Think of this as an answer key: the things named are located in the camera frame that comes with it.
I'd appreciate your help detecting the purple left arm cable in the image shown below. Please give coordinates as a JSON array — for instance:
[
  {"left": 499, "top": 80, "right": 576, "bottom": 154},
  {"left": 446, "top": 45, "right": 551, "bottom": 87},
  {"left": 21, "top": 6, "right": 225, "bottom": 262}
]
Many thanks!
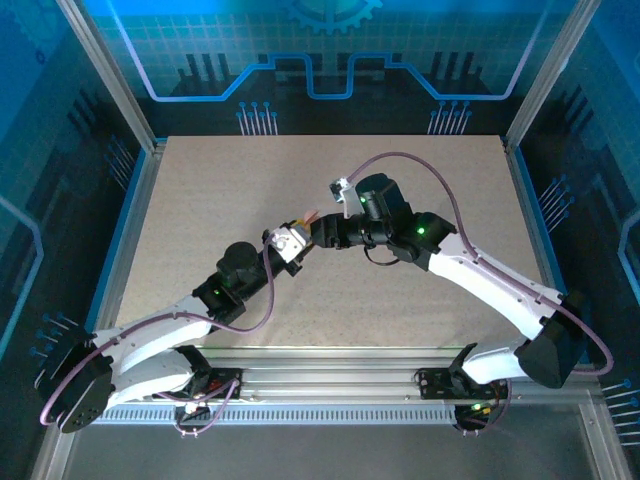
[{"left": 39, "top": 234, "right": 276, "bottom": 440}]

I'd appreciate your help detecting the aluminium side rail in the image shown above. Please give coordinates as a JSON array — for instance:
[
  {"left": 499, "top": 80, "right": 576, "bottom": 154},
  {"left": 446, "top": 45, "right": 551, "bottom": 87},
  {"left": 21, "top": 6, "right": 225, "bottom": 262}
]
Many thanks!
[
  {"left": 501, "top": 139, "right": 571, "bottom": 311},
  {"left": 82, "top": 142, "right": 166, "bottom": 364}
]

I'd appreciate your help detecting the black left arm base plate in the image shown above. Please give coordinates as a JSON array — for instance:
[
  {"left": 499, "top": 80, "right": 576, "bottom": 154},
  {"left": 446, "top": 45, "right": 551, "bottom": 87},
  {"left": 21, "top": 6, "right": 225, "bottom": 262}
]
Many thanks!
[{"left": 172, "top": 367, "right": 245, "bottom": 401}]

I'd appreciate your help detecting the long aluminium base rail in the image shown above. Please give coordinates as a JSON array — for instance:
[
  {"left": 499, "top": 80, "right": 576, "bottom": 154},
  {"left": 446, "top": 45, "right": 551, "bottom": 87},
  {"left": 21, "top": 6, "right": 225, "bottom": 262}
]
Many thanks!
[{"left": 64, "top": 344, "right": 601, "bottom": 404}]

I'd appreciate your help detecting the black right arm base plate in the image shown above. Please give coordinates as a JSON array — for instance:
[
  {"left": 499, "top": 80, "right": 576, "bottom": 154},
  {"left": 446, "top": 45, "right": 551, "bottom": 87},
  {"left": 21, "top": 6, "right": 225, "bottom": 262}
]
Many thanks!
[{"left": 417, "top": 367, "right": 510, "bottom": 401}]

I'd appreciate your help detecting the grey slotted cable duct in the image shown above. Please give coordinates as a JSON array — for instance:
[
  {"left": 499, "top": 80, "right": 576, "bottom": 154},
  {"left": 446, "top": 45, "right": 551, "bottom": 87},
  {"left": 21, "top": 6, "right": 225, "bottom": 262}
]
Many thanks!
[{"left": 97, "top": 403, "right": 474, "bottom": 426}]

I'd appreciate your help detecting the aluminium frame post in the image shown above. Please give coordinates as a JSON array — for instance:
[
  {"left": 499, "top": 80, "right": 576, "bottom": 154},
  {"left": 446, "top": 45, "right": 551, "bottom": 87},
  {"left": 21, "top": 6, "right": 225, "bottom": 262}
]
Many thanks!
[
  {"left": 502, "top": 0, "right": 604, "bottom": 154},
  {"left": 577, "top": 399, "right": 634, "bottom": 480},
  {"left": 54, "top": 0, "right": 166, "bottom": 154},
  {"left": 29, "top": 424, "right": 76, "bottom": 480}
]

